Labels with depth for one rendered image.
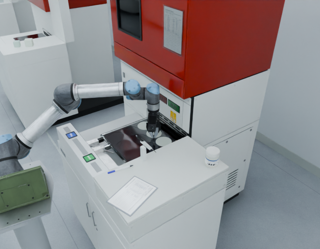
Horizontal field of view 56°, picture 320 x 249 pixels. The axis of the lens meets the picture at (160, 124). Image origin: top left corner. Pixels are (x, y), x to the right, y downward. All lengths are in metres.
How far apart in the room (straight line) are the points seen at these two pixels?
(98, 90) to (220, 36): 0.71
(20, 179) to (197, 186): 0.87
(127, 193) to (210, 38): 0.89
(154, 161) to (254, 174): 1.63
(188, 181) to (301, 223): 1.49
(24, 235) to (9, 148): 0.53
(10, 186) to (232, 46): 1.38
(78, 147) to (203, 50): 0.89
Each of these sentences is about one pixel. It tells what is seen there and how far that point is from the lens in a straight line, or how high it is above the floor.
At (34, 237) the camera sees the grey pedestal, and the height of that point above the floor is 0.50.
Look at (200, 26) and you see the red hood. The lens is 1.56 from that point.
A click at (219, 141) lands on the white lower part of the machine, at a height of 0.79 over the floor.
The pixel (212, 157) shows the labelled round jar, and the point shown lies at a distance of 1.56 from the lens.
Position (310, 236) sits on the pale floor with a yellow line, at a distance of 2.76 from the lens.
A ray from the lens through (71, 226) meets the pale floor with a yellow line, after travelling 2.65.
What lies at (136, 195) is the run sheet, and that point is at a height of 0.97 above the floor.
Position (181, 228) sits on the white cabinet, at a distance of 1.68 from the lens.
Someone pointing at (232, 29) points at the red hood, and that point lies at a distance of 1.73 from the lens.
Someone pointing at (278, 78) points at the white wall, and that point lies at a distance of 3.15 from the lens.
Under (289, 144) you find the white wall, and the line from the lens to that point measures 3.32.
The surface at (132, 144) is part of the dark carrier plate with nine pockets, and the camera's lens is 1.86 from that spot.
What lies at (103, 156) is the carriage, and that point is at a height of 0.88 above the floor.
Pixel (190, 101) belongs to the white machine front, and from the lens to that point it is 1.70.
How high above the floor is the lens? 2.03
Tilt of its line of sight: 34 degrees down
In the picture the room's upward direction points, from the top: straight up
